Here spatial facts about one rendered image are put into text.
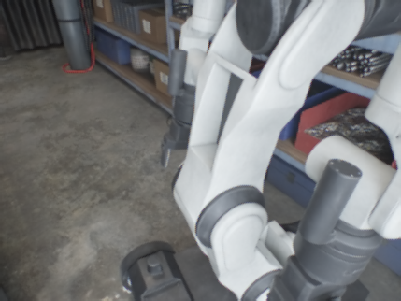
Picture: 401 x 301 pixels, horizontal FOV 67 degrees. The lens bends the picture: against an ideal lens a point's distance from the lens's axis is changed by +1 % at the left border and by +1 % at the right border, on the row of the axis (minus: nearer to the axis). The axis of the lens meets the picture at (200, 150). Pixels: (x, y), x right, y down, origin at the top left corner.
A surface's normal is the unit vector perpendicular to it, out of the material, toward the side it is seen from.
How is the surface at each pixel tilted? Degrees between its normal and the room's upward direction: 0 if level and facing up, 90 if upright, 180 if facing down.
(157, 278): 0
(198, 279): 0
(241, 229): 90
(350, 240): 37
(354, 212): 79
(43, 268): 0
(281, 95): 90
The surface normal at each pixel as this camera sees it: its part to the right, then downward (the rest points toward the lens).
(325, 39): 0.44, 0.52
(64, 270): 0.00, -0.82
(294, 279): -0.88, 0.09
